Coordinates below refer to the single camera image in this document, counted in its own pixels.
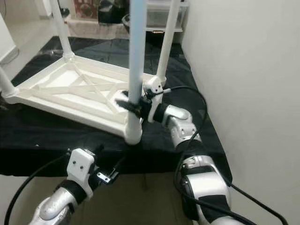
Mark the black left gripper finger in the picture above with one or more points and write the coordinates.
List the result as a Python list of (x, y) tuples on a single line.
[(112, 171), (98, 149)]

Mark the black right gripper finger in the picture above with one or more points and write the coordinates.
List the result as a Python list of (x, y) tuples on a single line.
[(125, 94), (127, 108)]

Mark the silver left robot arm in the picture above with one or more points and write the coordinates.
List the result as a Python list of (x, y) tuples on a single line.
[(56, 206)]

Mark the black tablecloth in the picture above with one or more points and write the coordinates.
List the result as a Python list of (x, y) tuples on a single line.
[(37, 143)]

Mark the black wok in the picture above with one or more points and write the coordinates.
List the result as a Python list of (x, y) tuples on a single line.
[(152, 35)]

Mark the white plastic table top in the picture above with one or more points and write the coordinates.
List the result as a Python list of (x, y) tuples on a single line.
[(47, 101)]

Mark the clear plastic storage box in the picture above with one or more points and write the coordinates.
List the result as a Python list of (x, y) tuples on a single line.
[(157, 16)]

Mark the orange lidded storage box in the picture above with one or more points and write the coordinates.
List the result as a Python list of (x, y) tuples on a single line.
[(88, 10)]

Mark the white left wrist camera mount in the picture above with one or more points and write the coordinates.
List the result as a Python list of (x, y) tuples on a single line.
[(80, 166)]

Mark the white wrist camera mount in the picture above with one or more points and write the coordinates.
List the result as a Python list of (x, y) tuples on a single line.
[(153, 84), (80, 166)]

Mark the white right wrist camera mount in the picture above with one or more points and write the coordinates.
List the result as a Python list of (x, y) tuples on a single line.
[(153, 84)]

